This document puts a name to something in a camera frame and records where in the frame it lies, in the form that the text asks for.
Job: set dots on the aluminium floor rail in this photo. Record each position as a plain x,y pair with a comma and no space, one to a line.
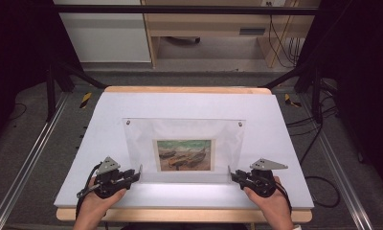
336,159
30,159

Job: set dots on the yellow clamp left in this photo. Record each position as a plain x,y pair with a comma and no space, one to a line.
85,100

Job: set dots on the person's right hand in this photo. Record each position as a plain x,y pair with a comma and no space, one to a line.
277,207

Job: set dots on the painting print card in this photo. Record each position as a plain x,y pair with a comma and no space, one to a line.
184,155

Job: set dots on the person's left hand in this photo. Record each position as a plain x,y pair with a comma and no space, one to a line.
90,209

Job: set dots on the black metal stand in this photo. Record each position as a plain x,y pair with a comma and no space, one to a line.
316,96
50,92

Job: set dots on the pale grey table mat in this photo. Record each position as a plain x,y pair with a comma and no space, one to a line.
132,105

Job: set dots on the grey label plate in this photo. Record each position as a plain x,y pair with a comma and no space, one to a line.
252,31

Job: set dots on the white cabinet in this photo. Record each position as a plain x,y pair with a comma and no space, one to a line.
106,35

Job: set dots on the black horizontal frame bar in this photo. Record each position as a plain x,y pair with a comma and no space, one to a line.
180,9

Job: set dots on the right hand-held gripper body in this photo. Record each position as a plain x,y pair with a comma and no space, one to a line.
261,182

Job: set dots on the clear acrylic photo frame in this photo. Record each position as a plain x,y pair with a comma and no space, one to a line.
138,143

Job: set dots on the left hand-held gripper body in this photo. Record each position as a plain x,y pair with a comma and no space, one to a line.
108,183

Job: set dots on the light wooden desk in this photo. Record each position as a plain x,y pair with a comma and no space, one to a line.
212,22

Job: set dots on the yellow clamp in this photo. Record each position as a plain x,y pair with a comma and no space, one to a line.
85,100
290,100

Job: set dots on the wooden table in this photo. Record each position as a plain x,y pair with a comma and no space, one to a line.
186,89

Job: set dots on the black curtain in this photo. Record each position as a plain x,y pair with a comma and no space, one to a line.
362,80
17,48

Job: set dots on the yellow clamp right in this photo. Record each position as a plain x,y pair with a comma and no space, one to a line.
290,100

